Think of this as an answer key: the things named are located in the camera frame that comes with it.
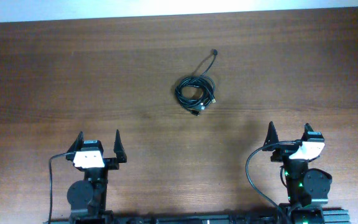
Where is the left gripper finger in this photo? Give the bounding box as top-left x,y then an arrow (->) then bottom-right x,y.
67,131 -> 84,152
113,129 -> 127,162

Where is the black usb cable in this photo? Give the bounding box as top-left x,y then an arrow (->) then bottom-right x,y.
174,49 -> 219,117

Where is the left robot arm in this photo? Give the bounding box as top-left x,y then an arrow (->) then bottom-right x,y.
66,131 -> 127,223

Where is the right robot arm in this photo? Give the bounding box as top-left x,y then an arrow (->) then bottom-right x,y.
264,122 -> 332,223

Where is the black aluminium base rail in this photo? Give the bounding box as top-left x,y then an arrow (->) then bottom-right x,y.
44,208 -> 351,224

